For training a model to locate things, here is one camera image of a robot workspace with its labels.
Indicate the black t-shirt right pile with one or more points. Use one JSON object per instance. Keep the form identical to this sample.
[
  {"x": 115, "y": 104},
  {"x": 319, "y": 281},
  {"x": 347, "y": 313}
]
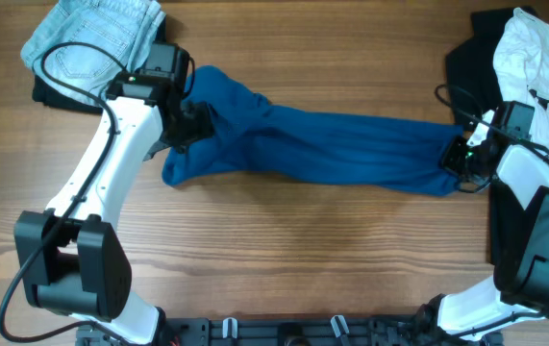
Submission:
[{"x": 470, "y": 68}]

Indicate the folded light blue jeans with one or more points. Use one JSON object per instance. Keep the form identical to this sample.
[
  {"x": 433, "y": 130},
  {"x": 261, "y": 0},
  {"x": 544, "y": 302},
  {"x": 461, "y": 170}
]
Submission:
[{"x": 129, "y": 8}]

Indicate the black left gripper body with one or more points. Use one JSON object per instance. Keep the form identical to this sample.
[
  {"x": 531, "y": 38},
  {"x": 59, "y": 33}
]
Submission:
[{"x": 192, "y": 125}]

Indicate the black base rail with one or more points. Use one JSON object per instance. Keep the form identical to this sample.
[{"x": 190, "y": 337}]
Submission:
[{"x": 386, "y": 330}]

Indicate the white printed t-shirt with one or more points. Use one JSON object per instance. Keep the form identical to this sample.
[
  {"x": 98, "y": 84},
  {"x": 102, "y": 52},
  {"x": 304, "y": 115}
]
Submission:
[{"x": 521, "y": 64}]

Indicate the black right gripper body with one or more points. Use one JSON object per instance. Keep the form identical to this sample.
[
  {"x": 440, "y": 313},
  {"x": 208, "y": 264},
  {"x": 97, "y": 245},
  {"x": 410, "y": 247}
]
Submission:
[{"x": 466, "y": 161}]

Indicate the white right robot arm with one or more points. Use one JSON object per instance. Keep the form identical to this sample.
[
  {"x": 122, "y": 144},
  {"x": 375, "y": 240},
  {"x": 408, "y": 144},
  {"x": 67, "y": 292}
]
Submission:
[{"x": 518, "y": 290}]

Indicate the folded black garment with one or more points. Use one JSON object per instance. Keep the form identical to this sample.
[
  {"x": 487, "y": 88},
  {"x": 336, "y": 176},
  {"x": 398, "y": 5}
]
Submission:
[{"x": 48, "y": 98}]

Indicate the dark blue t-shirt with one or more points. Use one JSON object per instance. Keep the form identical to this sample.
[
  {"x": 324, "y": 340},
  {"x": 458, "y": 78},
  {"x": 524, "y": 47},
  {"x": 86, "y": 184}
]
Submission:
[{"x": 252, "y": 134}]

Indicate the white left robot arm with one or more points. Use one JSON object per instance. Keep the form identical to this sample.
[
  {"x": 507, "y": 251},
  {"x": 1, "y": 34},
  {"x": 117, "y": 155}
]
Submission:
[{"x": 71, "y": 260}]

